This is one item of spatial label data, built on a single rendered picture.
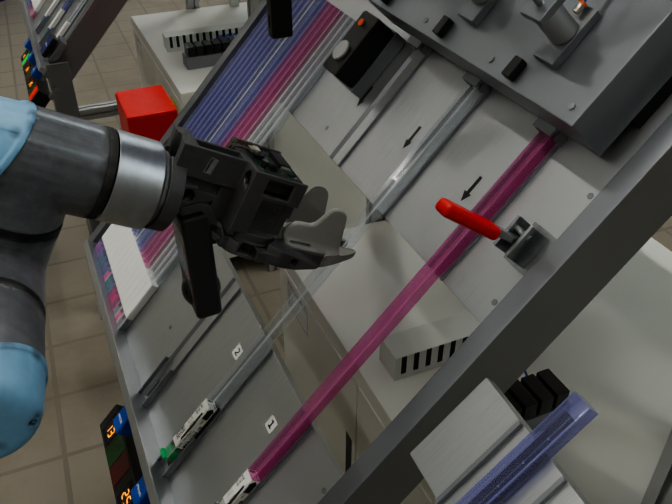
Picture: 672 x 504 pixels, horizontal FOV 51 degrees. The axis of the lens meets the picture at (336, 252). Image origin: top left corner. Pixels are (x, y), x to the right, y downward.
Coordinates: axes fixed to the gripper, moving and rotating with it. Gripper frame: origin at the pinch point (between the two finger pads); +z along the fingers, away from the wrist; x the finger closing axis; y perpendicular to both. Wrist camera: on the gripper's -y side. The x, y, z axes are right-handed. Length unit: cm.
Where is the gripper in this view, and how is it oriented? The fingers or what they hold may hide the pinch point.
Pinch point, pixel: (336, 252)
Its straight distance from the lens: 71.2
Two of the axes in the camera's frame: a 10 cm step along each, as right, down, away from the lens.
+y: 4.4, -8.2, -3.5
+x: -4.0, -5.3, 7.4
